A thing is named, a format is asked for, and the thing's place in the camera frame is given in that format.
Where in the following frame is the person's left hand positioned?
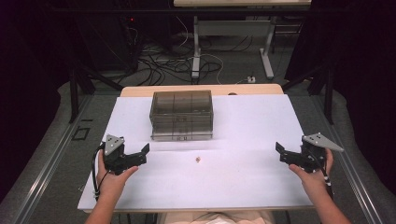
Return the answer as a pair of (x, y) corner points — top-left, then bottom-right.
(95, 150), (140, 201)

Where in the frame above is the black metal stand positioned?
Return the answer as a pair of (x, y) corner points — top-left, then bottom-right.
(281, 63), (336, 126)
(68, 65), (124, 124)

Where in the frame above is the white table sheet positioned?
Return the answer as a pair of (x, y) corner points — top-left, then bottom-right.
(77, 93), (314, 213)

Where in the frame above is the tangle of black floor cables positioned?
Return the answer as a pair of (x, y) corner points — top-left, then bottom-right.
(124, 17), (226, 87)

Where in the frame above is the dark equipment with red light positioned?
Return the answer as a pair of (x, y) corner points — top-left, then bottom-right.
(74, 14), (142, 72)

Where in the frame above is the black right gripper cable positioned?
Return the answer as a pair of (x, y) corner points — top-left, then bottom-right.
(306, 148), (334, 200)

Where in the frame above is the aluminium floor rail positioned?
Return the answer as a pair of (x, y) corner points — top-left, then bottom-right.
(310, 93), (376, 224)
(11, 93), (94, 224)

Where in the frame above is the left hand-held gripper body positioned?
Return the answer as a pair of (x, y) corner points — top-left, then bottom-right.
(102, 133), (140, 175)

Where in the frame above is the clear plastic drawer box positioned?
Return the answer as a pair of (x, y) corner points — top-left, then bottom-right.
(148, 90), (215, 142)

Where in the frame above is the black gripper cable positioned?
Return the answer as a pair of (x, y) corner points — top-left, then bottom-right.
(91, 142), (108, 201)
(306, 148), (334, 200)

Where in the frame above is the person's right hand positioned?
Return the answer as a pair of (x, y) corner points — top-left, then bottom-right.
(288, 147), (335, 201)

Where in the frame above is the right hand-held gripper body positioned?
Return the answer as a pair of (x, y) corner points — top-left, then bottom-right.
(293, 133), (346, 174)

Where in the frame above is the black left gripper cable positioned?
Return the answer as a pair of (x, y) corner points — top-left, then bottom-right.
(91, 142), (108, 201)

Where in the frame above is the white metal desk frame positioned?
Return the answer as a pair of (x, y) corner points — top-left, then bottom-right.
(173, 0), (313, 80)

